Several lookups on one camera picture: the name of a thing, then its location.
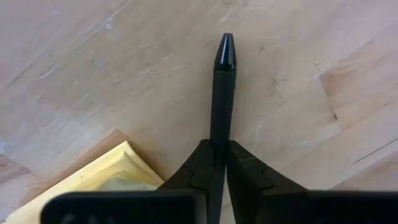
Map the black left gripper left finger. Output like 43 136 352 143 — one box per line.
40 139 215 224

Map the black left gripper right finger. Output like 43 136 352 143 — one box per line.
225 139 398 224

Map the yellow sticky note pad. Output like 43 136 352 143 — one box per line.
4 140 165 224

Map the black pen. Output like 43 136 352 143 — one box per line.
207 32 238 224

